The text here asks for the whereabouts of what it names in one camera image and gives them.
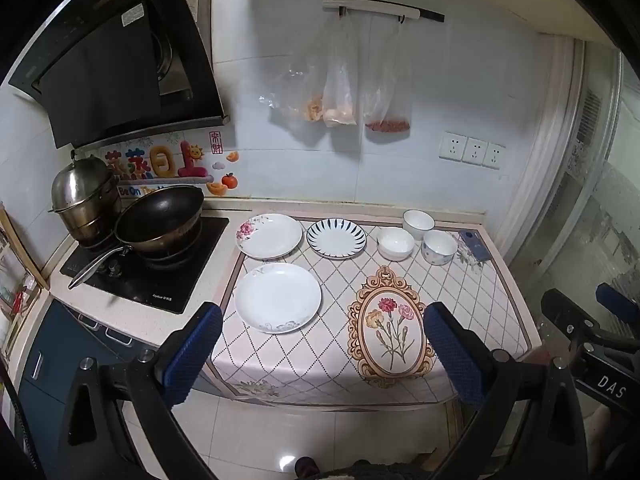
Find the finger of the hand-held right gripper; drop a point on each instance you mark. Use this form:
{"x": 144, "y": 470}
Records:
{"x": 565, "y": 317}
{"x": 617, "y": 300}

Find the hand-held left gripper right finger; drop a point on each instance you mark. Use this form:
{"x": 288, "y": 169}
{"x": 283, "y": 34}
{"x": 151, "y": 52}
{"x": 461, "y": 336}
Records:
{"x": 454, "y": 355}

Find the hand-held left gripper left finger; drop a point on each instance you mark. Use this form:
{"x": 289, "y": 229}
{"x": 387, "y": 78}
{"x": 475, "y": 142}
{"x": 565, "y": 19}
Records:
{"x": 194, "y": 355}

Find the white bowl thin rim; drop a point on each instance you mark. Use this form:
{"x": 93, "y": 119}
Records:
{"x": 418, "y": 222}

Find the black gas stove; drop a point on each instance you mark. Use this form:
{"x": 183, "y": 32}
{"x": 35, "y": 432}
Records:
{"x": 165, "y": 280}

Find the large white plate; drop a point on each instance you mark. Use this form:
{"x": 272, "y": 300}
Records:
{"x": 277, "y": 297}

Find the white bowl blue pattern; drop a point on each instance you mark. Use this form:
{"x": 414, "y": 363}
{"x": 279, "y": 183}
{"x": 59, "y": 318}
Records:
{"x": 439, "y": 249}

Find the blue smartphone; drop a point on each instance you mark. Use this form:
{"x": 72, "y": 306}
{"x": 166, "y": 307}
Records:
{"x": 475, "y": 246}

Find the window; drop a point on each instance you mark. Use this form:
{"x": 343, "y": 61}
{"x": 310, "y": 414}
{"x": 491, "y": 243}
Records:
{"x": 595, "y": 185}

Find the wide white bowl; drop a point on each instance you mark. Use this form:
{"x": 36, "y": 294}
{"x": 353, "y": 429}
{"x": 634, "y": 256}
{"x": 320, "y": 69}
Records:
{"x": 395, "y": 245}

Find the diamond pattern table mat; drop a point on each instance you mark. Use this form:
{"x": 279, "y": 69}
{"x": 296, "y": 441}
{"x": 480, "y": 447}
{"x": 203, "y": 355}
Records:
{"x": 340, "y": 280}

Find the blue cabinet drawer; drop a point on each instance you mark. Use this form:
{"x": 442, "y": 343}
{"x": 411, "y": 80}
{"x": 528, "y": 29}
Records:
{"x": 55, "y": 355}

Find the white plate pink flower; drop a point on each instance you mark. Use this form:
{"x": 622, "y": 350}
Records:
{"x": 270, "y": 237}

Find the black wok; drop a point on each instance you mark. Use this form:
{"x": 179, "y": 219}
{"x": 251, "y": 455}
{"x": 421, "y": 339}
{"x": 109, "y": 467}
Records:
{"x": 160, "y": 217}

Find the white plate dark stripes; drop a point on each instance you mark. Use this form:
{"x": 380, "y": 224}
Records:
{"x": 336, "y": 238}

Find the steel steamer pot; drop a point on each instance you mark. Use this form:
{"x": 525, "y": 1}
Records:
{"x": 82, "y": 195}

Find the clear plastic bag red contents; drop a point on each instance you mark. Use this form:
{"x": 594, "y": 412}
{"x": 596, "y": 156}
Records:
{"x": 387, "y": 100}

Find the black range hood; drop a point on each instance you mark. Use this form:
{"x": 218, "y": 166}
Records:
{"x": 110, "y": 60}

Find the white wall socket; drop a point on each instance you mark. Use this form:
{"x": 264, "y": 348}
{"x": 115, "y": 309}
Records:
{"x": 494, "y": 156}
{"x": 474, "y": 151}
{"x": 452, "y": 146}

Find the colourful wall sticker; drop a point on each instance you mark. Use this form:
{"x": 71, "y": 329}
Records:
{"x": 170, "y": 162}

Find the wooden picture frame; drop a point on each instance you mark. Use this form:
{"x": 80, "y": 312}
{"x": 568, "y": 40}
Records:
{"x": 15, "y": 280}

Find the wall hook rail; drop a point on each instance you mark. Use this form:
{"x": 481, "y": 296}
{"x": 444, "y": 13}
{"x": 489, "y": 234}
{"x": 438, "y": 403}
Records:
{"x": 380, "y": 9}

